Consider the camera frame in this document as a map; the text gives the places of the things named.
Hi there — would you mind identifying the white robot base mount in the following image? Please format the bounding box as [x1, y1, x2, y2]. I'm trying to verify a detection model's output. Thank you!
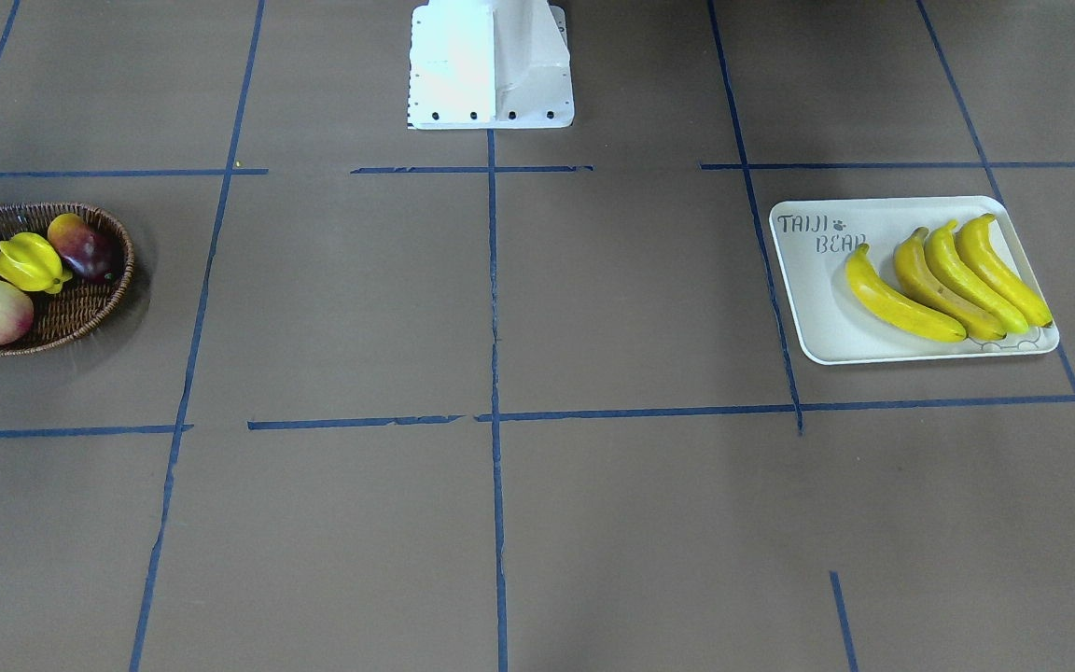
[407, 1, 576, 131]

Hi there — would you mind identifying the small yellow banana piece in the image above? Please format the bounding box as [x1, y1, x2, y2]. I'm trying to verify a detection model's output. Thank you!
[0, 232, 73, 294]

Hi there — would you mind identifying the red mango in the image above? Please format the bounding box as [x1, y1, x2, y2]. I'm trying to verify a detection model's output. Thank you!
[46, 213, 124, 285]

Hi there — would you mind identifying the yellow banana basket edge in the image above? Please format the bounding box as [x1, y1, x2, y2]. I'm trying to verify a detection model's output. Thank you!
[845, 243, 968, 342]

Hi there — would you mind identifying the brown wicker basket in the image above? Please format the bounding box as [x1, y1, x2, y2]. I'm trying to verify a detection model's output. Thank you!
[0, 203, 137, 357]

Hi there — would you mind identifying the white bear print tray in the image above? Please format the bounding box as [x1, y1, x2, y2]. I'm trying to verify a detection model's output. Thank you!
[768, 195, 1061, 364]

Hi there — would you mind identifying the yellow banana long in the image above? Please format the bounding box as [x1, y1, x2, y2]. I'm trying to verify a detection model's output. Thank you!
[923, 218, 1031, 341]

